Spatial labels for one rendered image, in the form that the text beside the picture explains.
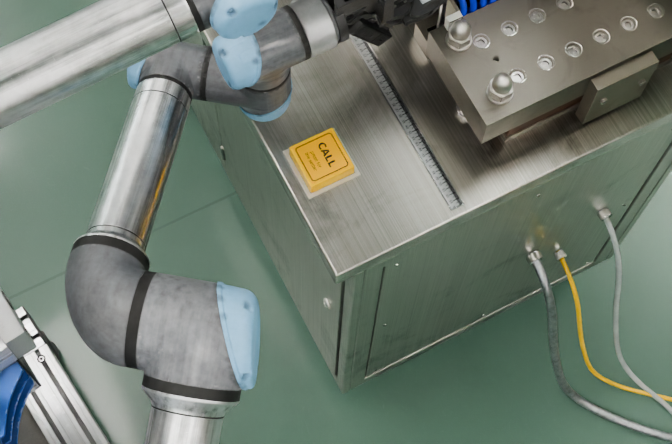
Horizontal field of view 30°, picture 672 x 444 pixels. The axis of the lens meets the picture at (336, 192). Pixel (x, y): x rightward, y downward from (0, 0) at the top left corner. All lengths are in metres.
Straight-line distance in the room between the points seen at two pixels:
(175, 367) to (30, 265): 1.33
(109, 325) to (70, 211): 1.33
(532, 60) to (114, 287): 0.66
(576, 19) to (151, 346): 0.75
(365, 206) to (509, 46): 0.30
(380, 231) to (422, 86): 0.24
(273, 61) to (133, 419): 1.19
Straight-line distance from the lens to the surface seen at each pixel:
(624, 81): 1.78
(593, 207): 2.18
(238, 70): 1.59
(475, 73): 1.72
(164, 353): 1.45
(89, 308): 1.47
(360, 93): 1.84
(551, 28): 1.77
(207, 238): 2.71
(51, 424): 2.43
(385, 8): 1.63
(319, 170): 1.76
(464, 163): 1.80
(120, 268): 1.49
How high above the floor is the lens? 2.55
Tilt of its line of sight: 68 degrees down
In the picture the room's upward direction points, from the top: 3 degrees clockwise
